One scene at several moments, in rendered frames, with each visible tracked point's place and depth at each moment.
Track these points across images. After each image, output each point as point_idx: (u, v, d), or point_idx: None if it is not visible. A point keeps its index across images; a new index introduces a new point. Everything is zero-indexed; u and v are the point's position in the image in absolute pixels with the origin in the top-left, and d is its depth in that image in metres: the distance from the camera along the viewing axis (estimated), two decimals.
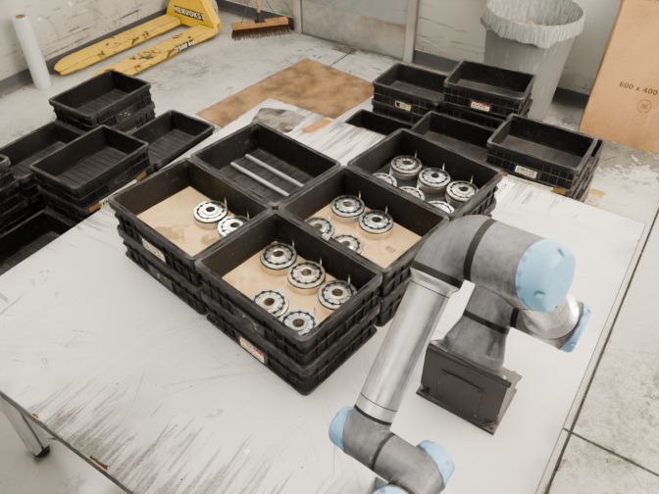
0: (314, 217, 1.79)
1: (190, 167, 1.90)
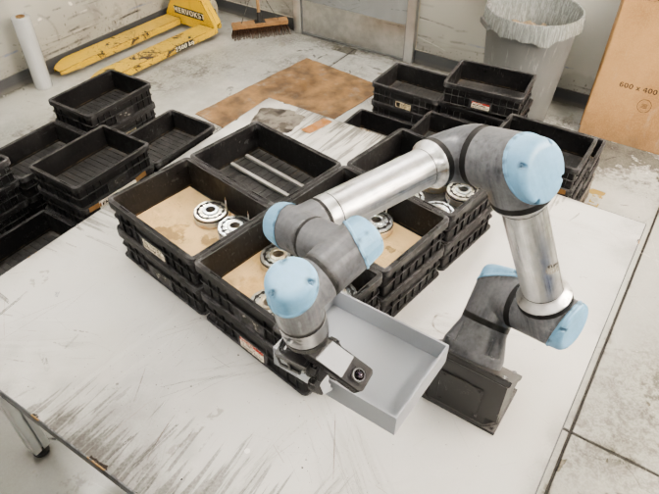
0: None
1: (190, 167, 1.90)
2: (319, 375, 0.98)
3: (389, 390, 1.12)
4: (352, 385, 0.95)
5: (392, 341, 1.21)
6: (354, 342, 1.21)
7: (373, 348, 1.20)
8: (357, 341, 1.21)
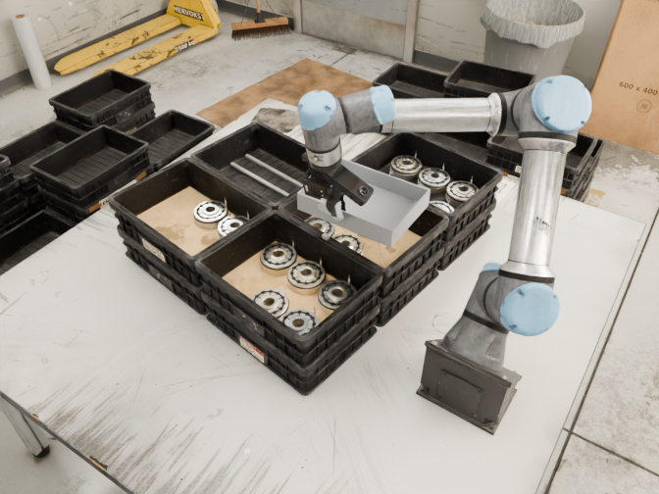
0: (314, 217, 1.79)
1: (190, 167, 1.90)
2: (334, 194, 1.34)
3: (386, 222, 1.48)
4: (359, 197, 1.31)
5: (386, 194, 1.57)
6: None
7: (373, 198, 1.56)
8: None
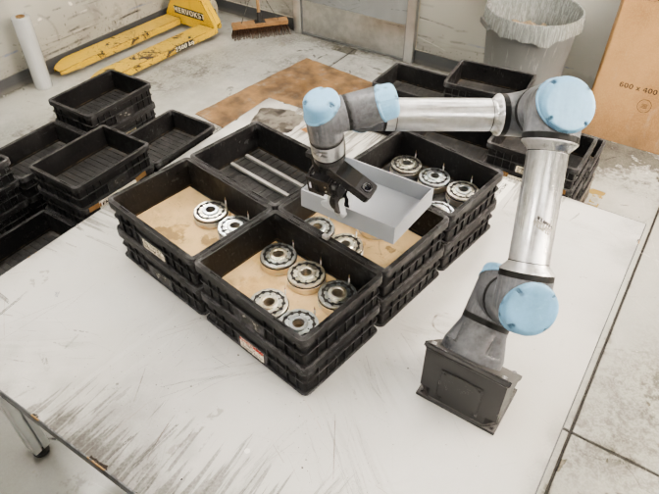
0: (314, 217, 1.79)
1: (190, 167, 1.90)
2: (337, 191, 1.35)
3: (389, 220, 1.49)
4: (362, 193, 1.32)
5: (390, 192, 1.58)
6: None
7: (376, 196, 1.57)
8: None
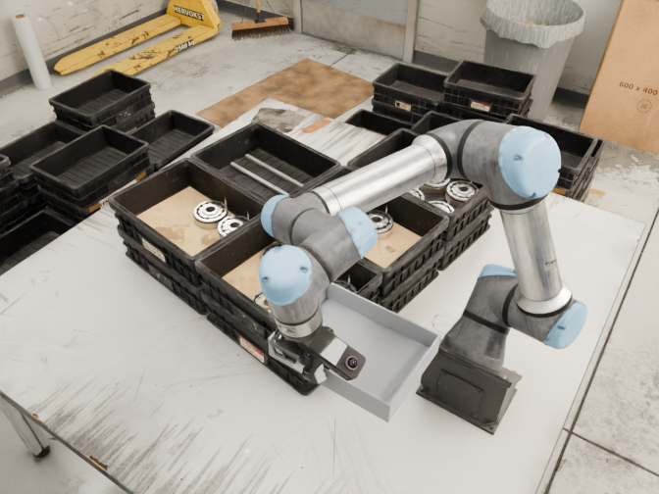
0: None
1: (190, 167, 1.90)
2: (313, 364, 0.99)
3: (383, 379, 1.14)
4: (345, 372, 0.96)
5: (385, 332, 1.23)
6: (348, 333, 1.23)
7: (366, 339, 1.21)
8: (351, 332, 1.23)
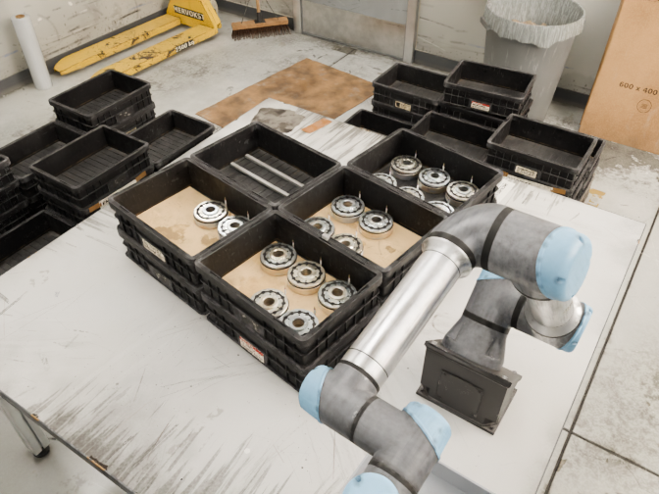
0: (314, 217, 1.79)
1: (190, 167, 1.90)
2: None
3: None
4: None
5: (450, 492, 1.14)
6: None
7: None
8: None
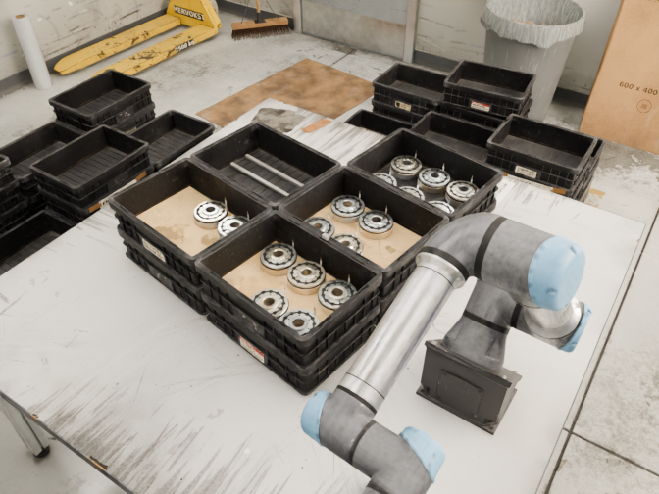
0: (314, 217, 1.79)
1: (190, 167, 1.90)
2: None
3: None
4: None
5: None
6: None
7: None
8: None
